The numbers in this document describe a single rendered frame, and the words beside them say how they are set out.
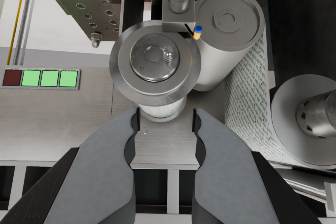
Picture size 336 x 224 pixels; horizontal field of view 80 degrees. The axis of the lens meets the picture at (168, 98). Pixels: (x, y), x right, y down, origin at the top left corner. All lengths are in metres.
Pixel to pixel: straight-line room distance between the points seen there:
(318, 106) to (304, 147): 0.07
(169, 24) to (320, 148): 0.29
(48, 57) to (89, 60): 0.63
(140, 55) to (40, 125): 0.50
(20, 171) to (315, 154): 0.73
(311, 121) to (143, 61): 0.25
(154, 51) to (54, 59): 3.41
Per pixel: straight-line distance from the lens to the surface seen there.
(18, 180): 0.78
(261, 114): 0.36
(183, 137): 0.63
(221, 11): 0.38
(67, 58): 3.63
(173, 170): 0.64
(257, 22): 0.39
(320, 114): 0.33
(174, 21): 0.32
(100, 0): 0.59
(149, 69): 0.30
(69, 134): 0.70
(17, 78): 0.81
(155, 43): 0.32
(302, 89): 0.38
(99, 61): 3.49
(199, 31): 0.28
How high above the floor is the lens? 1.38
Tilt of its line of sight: 12 degrees down
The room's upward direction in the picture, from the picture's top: 179 degrees counter-clockwise
